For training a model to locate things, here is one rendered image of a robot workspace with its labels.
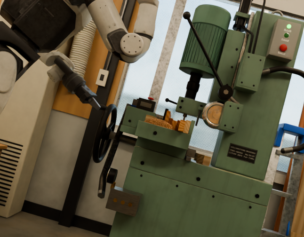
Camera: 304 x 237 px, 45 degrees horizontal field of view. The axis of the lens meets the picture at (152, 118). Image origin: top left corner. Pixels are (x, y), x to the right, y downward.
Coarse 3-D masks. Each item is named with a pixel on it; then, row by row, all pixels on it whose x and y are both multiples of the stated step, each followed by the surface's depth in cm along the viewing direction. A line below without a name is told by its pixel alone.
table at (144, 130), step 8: (120, 128) 162; (128, 128) 162; (136, 128) 141; (144, 128) 140; (152, 128) 140; (160, 128) 140; (168, 128) 140; (144, 136) 140; (152, 136) 140; (160, 136) 140; (168, 136) 140; (176, 136) 139; (184, 136) 139; (168, 144) 139; (176, 144) 139; (184, 144) 139
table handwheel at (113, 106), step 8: (112, 104) 171; (104, 112) 164; (112, 112) 180; (104, 120) 161; (112, 120) 184; (104, 128) 169; (112, 128) 186; (96, 136) 160; (104, 136) 171; (112, 136) 172; (120, 136) 172; (128, 136) 172; (96, 144) 161; (104, 144) 184; (96, 152) 163; (104, 152) 181; (96, 160) 167
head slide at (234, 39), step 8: (232, 32) 166; (240, 32) 166; (224, 40) 172; (232, 40) 166; (240, 40) 166; (224, 48) 166; (232, 48) 166; (240, 48) 166; (224, 56) 166; (232, 56) 166; (224, 64) 166; (232, 64) 165; (224, 72) 165; (232, 72) 165; (216, 80) 165; (224, 80) 165; (232, 80) 165; (216, 88) 165; (208, 96) 177; (216, 96) 165
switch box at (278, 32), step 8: (280, 24) 155; (296, 24) 155; (272, 32) 160; (280, 32) 155; (288, 32) 155; (296, 32) 154; (272, 40) 155; (280, 40) 155; (296, 40) 154; (272, 48) 155; (288, 48) 154; (272, 56) 156; (280, 56) 154; (288, 56) 154
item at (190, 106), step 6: (180, 96) 170; (180, 102) 169; (186, 102) 169; (192, 102) 169; (198, 102) 169; (180, 108) 169; (186, 108) 169; (192, 108) 169; (198, 108) 169; (186, 114) 171; (192, 114) 169
